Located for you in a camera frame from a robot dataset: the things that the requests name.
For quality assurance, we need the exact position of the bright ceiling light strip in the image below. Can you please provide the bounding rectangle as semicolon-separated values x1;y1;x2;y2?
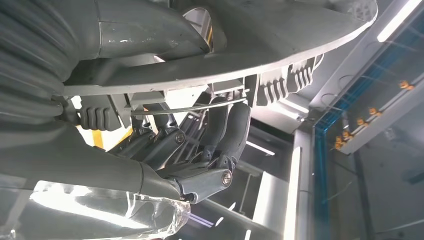
245;140;276;157
376;0;424;43

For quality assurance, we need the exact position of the grey ceiling rail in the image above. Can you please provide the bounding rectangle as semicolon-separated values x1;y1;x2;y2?
339;74;424;156

